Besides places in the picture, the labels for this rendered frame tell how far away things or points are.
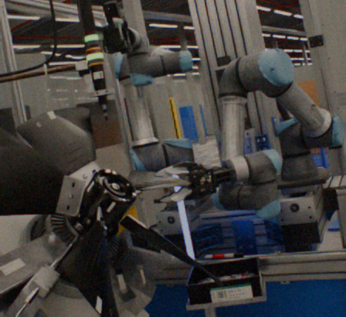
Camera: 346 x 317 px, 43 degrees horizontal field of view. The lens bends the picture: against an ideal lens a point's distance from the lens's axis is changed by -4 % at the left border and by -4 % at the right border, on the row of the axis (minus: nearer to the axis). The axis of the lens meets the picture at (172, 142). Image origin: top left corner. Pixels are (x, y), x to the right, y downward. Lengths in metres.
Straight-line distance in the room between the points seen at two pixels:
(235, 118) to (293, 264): 0.50
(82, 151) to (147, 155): 0.68
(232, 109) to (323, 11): 1.53
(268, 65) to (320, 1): 1.54
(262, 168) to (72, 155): 0.53
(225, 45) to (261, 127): 0.39
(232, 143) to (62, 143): 0.52
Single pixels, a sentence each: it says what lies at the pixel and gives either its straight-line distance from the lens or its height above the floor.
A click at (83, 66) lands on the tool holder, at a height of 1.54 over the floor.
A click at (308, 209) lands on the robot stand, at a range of 1.64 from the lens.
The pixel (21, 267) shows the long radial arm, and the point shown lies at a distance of 1.02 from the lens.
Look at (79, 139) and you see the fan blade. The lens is 1.26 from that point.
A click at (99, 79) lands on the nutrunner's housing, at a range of 1.20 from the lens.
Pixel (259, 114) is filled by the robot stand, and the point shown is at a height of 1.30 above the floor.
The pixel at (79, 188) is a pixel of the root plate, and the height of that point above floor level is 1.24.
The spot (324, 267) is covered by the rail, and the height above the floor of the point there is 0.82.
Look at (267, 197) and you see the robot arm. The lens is 1.32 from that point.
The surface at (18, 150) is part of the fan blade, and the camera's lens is 1.05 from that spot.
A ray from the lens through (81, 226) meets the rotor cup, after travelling 1.11.
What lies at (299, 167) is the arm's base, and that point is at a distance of 1.75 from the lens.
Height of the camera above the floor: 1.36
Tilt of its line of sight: 3 degrees down
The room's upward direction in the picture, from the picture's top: 11 degrees counter-clockwise
